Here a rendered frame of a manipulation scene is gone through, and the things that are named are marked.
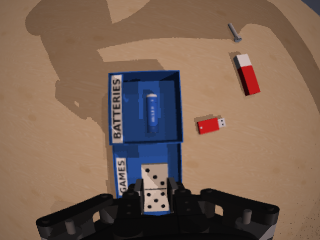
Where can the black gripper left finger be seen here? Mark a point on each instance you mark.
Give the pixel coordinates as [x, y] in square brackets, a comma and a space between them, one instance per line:
[76, 222]

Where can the red and white eraser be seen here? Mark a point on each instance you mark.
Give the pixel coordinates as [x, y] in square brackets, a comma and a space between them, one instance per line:
[246, 74]

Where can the white domino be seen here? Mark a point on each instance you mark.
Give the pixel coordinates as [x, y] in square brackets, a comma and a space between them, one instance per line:
[155, 186]

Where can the blue aa battery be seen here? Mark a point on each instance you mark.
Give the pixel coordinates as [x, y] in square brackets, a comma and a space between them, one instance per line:
[152, 113]

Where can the red usb stick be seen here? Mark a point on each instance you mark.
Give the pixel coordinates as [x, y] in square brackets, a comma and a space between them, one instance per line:
[210, 125]

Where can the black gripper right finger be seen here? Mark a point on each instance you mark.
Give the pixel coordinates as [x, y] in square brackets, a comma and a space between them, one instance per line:
[256, 217]

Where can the blue rack of three bins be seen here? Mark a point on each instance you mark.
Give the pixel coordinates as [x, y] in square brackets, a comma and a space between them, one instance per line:
[132, 120]

